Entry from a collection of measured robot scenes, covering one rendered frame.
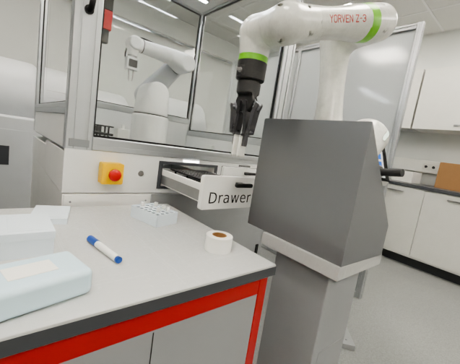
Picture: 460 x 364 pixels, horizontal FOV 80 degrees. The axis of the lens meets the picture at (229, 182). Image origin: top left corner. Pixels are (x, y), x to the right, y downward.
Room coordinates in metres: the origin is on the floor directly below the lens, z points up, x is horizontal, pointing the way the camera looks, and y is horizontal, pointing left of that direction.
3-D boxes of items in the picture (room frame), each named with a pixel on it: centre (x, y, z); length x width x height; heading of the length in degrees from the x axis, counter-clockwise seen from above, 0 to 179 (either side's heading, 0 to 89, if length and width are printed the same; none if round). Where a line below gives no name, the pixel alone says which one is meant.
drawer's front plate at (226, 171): (1.36, -0.07, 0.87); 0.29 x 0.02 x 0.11; 131
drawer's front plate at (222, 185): (0.94, -0.02, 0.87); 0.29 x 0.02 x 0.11; 131
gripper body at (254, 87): (0.90, -0.01, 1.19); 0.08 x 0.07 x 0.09; 41
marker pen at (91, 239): (0.57, 0.25, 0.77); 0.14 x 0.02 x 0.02; 51
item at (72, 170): (1.55, 0.46, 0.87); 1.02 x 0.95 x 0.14; 131
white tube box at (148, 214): (0.85, 0.22, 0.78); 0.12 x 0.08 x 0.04; 56
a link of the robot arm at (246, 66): (0.90, -0.01, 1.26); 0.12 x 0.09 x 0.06; 131
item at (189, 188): (1.09, 0.11, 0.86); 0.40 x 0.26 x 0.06; 41
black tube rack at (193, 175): (1.09, 0.11, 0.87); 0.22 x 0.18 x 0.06; 41
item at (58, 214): (0.73, 0.48, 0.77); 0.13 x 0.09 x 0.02; 28
